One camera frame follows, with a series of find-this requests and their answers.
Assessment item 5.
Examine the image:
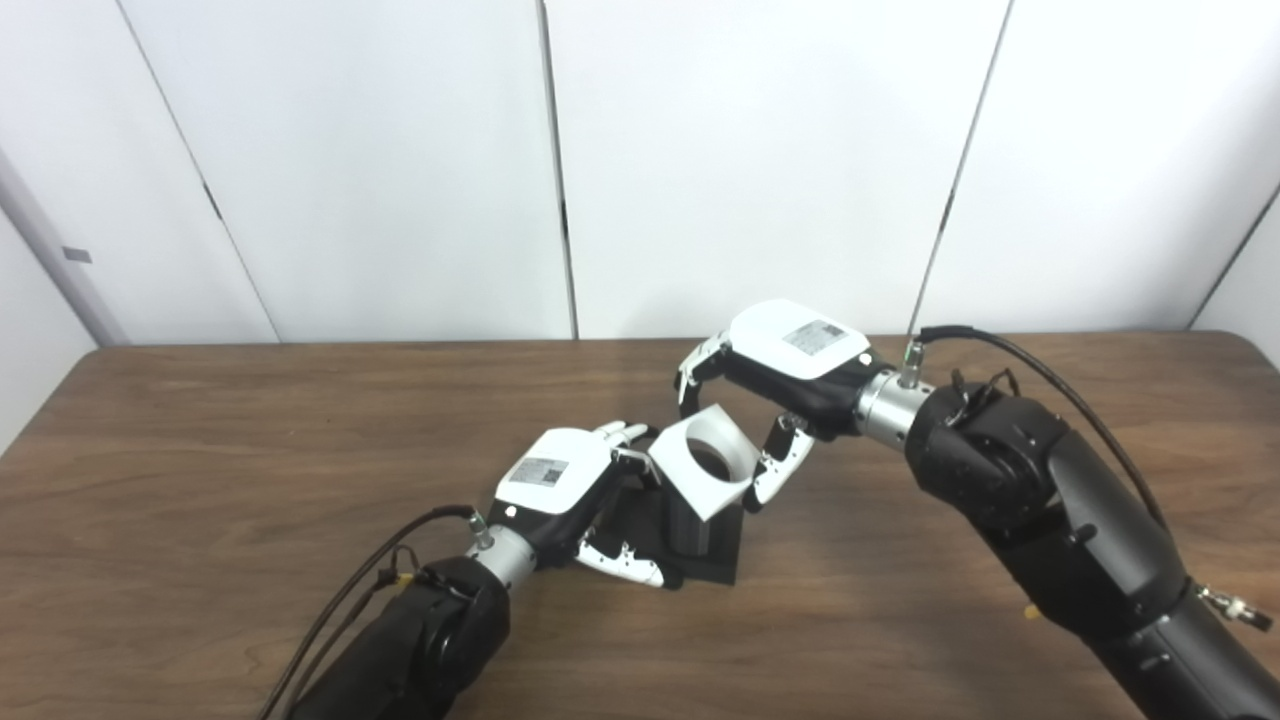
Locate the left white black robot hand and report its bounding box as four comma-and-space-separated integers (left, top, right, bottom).
487, 420, 669, 591

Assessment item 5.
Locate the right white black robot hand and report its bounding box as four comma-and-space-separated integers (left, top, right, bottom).
675, 298, 886, 514

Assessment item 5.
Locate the white square piece with hole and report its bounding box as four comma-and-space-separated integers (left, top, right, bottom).
648, 403, 761, 523

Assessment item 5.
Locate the black peg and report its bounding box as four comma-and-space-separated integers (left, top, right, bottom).
600, 468, 746, 589

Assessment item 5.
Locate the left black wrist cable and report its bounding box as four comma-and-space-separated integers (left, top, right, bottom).
258, 505, 491, 720

